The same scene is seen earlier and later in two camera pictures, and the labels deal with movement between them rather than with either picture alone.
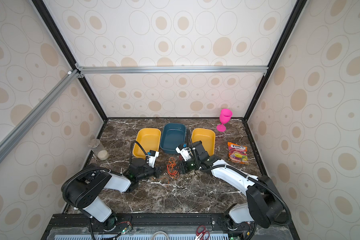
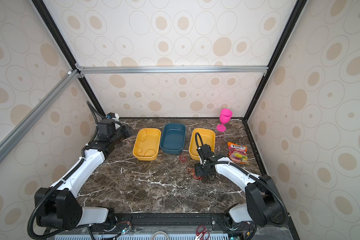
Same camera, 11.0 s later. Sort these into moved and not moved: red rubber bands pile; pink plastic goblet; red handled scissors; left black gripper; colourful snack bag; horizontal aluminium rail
Moved: left black gripper; red rubber bands pile
Not moved: pink plastic goblet; horizontal aluminium rail; red handled scissors; colourful snack bag
